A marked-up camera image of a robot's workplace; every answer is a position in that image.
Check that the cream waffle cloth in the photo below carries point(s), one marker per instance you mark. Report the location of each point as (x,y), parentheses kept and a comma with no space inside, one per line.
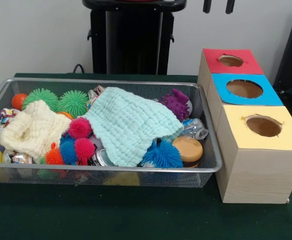
(31,130)

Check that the tan toy burger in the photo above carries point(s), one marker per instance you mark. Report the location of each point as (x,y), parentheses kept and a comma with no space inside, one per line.
(188,150)

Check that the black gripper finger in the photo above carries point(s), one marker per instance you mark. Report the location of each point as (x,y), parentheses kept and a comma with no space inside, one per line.
(230,6)
(207,6)

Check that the orange smooth ball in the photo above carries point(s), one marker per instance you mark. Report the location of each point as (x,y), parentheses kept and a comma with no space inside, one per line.
(18,101)

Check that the wooden box with three holes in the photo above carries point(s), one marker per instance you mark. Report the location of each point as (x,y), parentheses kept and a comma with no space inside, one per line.
(260,175)

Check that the crushed clear plastic bottle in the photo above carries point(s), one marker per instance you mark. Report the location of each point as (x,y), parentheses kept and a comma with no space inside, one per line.
(193,127)

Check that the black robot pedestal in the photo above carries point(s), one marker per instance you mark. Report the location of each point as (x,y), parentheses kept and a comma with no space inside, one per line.
(135,37)

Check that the purple spiky monster toy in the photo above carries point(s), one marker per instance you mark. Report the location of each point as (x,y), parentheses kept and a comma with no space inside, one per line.
(178,105)

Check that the mint green waffle cloth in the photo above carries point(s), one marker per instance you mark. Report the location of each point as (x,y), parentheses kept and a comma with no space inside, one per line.
(125,120)

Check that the blue spiky rubber ball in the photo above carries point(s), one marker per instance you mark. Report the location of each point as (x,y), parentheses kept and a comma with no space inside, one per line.
(163,155)

